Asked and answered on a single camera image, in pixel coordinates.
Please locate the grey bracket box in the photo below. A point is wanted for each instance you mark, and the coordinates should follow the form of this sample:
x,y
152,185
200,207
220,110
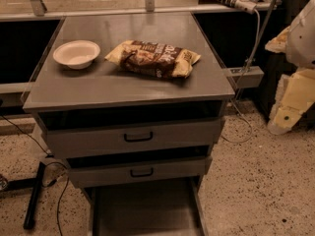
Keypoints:
x,y
241,79

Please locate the brown yellow chip bag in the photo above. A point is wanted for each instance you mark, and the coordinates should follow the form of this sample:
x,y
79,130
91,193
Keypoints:
x,y
153,59

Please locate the grey drawer cabinet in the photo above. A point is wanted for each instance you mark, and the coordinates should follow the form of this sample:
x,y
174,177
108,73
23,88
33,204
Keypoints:
x,y
103,95

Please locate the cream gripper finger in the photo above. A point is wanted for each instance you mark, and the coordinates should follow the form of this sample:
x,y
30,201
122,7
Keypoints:
x,y
282,119
278,43

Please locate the black floor stand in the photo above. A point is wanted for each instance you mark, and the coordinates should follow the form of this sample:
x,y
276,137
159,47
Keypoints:
x,y
33,183

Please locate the middle grey drawer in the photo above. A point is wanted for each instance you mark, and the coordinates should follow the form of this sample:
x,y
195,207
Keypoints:
x,y
140,172

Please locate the bottom open grey drawer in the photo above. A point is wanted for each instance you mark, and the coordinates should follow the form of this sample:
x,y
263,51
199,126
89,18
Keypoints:
x,y
159,208

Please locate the top grey drawer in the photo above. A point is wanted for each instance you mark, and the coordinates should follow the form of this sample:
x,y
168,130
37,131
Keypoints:
x,y
133,138

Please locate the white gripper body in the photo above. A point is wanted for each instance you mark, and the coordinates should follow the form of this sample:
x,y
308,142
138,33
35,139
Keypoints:
x,y
302,39

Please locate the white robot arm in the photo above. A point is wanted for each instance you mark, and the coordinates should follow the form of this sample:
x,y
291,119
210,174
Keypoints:
x,y
300,45

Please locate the white paper bowl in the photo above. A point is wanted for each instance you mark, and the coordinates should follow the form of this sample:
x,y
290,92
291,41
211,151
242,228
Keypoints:
x,y
77,55

